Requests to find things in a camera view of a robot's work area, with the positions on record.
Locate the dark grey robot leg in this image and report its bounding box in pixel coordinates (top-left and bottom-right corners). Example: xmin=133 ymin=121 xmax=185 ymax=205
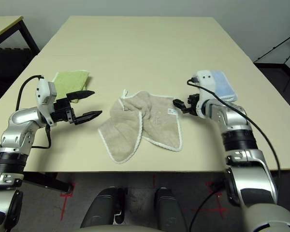
xmin=154 ymin=187 xmax=188 ymax=230
xmin=80 ymin=187 xmax=126 ymax=229

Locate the beige robot torso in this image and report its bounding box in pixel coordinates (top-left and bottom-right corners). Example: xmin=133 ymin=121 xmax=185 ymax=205
xmin=74 ymin=224 xmax=191 ymax=232

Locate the dark grey robot right leg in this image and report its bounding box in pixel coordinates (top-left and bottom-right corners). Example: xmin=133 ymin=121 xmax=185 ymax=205
xmin=154 ymin=187 xmax=188 ymax=230

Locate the side table with black frame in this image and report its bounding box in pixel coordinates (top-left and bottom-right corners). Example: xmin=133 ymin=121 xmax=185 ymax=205
xmin=0 ymin=15 xmax=41 ymax=58

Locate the black left wrist camera cable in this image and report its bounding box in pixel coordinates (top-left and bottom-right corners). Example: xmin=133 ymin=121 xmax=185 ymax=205
xmin=15 ymin=74 xmax=51 ymax=150

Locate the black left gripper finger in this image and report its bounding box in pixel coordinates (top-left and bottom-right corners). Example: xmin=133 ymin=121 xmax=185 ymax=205
xmin=73 ymin=110 xmax=103 ymax=126
xmin=66 ymin=90 xmax=95 ymax=102

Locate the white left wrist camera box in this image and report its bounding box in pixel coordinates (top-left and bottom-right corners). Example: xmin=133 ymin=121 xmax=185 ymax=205
xmin=35 ymin=78 xmax=58 ymax=126

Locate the dark grey robot left leg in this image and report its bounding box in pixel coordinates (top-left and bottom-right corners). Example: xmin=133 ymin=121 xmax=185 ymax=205
xmin=80 ymin=187 xmax=126 ymax=229

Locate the folded light blue towel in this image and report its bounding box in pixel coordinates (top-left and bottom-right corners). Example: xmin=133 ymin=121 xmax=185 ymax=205
xmin=211 ymin=70 xmax=239 ymax=102

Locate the black table foot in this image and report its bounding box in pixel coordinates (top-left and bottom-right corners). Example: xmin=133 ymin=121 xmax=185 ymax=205
xmin=23 ymin=173 xmax=72 ymax=194

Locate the folded green towel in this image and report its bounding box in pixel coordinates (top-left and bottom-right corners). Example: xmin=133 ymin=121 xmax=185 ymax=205
xmin=52 ymin=69 xmax=90 ymax=104

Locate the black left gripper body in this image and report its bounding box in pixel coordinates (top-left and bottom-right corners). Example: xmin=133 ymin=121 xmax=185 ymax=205
xmin=49 ymin=99 xmax=77 ymax=125

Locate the beige towel with white trim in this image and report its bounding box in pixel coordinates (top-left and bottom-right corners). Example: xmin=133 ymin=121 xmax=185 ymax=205
xmin=98 ymin=88 xmax=184 ymax=165

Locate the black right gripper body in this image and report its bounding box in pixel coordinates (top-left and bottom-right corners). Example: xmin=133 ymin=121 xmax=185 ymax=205
xmin=186 ymin=93 xmax=201 ymax=116

